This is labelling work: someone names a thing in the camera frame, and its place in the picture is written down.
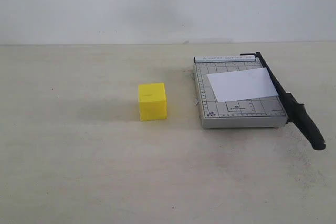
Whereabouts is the yellow cube block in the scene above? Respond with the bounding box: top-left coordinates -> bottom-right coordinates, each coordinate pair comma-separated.
138,83 -> 167,121

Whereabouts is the white paper sheet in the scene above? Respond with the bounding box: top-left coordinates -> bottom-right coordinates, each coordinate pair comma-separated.
207,68 -> 278,102

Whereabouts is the black cutter blade arm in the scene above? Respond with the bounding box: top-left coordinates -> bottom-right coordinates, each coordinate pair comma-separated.
240,52 -> 326,151

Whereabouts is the grey paper cutter base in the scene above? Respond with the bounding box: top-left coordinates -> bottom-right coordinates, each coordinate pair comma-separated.
194,54 -> 288,129

